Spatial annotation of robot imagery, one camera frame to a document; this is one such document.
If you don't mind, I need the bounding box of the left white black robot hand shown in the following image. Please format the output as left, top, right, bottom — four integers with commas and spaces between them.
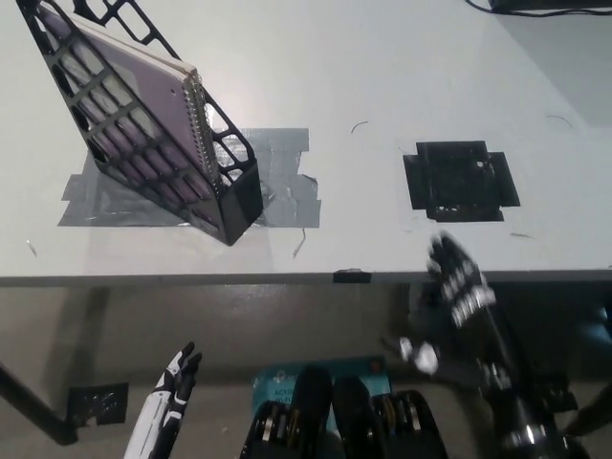
123, 340, 204, 459

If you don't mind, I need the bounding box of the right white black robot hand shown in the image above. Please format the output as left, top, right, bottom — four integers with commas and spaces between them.
398, 230, 520, 383

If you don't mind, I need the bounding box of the purple spiral notebook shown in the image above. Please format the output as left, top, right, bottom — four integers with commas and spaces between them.
33, 2, 222, 229

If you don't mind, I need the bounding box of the black mesh file shelf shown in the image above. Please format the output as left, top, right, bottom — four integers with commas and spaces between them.
16, 0, 265, 248

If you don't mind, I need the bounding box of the black floor tape patch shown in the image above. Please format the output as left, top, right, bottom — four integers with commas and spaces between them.
528, 372, 580, 415
66, 381, 130, 427

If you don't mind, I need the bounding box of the large square black tape patch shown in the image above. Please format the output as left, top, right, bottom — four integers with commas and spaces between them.
401, 140, 522, 224

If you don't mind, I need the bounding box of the small black tape strip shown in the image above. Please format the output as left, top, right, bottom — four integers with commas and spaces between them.
333, 269, 374, 284

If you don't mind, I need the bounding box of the teal label box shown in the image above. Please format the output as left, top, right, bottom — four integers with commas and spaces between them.
251, 356, 394, 431

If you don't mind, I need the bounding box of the black table leg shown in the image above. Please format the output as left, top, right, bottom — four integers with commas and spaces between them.
563, 382, 612, 439
0, 361, 80, 447

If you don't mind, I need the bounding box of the grey tape patch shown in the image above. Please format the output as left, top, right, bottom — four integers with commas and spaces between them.
55, 126, 323, 229

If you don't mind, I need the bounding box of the black flat device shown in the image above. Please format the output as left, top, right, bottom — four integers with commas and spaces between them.
490, 0, 612, 13

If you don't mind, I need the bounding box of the black cable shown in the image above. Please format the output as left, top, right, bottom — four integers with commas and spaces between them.
463, 0, 612, 21

